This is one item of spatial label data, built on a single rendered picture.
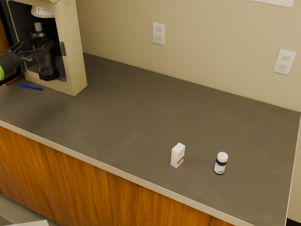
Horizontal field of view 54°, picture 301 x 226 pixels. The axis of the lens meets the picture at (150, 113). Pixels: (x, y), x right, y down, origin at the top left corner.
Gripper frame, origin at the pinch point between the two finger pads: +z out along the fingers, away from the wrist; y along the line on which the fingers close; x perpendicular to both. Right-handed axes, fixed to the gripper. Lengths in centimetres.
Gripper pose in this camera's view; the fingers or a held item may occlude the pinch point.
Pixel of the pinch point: (41, 42)
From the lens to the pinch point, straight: 147.3
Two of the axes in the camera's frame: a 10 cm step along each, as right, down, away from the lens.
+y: -9.0, -3.0, 3.3
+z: 4.4, -5.6, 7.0
